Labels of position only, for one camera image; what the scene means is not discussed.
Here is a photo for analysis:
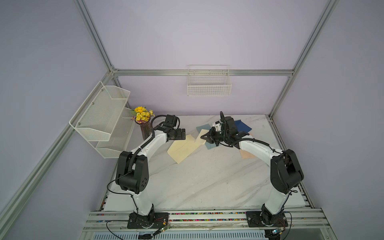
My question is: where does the teal envelope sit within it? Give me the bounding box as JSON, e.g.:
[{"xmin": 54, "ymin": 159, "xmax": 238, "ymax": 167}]
[{"xmin": 195, "ymin": 124, "xmax": 216, "ymax": 150}]

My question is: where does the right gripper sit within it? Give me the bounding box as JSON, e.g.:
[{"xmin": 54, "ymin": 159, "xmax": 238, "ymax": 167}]
[{"xmin": 201, "ymin": 126, "xmax": 230, "ymax": 146}]

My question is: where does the yellow flower bouquet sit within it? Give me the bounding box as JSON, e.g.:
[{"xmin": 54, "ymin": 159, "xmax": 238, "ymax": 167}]
[{"xmin": 130, "ymin": 107, "xmax": 155, "ymax": 124}]

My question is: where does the dark blue envelope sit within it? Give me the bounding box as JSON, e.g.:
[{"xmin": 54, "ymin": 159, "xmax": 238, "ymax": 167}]
[{"xmin": 235, "ymin": 120, "xmax": 252, "ymax": 133}]

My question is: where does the white mesh two-tier shelf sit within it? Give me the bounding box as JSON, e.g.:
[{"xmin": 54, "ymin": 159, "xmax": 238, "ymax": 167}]
[{"xmin": 69, "ymin": 82, "xmax": 135, "ymax": 159}]

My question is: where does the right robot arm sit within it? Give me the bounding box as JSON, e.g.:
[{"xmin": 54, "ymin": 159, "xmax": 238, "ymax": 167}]
[{"xmin": 200, "ymin": 112, "xmax": 304, "ymax": 227}]

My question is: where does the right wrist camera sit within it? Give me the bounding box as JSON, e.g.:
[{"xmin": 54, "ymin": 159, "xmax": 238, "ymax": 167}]
[{"xmin": 212, "ymin": 121, "xmax": 222, "ymax": 132}]

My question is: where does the aluminium front rail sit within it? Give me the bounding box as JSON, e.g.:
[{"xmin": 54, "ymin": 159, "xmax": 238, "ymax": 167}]
[{"xmin": 80, "ymin": 208, "xmax": 337, "ymax": 240}]

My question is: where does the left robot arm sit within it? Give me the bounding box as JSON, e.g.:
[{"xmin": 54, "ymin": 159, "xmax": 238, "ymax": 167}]
[{"xmin": 115, "ymin": 115, "xmax": 186, "ymax": 224}]

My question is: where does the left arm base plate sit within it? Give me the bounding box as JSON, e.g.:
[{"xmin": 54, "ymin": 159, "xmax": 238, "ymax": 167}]
[{"xmin": 127, "ymin": 212, "xmax": 169, "ymax": 229}]

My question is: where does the dark glass vase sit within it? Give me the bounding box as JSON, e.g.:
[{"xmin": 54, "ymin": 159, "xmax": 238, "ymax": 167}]
[{"xmin": 140, "ymin": 121, "xmax": 152, "ymax": 140}]

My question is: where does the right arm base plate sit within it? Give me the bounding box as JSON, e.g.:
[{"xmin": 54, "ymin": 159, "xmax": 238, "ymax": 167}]
[{"xmin": 246, "ymin": 211, "xmax": 288, "ymax": 228}]

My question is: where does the white wire wall basket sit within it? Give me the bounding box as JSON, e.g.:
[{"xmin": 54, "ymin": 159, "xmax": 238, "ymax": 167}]
[{"xmin": 187, "ymin": 65, "xmax": 232, "ymax": 97}]

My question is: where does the cream envelope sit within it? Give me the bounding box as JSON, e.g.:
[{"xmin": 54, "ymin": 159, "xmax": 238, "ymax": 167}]
[{"xmin": 167, "ymin": 135, "xmax": 202, "ymax": 164}]

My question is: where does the peach paper sheet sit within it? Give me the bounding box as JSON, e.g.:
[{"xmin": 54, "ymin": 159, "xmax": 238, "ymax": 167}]
[{"xmin": 239, "ymin": 150, "xmax": 256, "ymax": 160}]

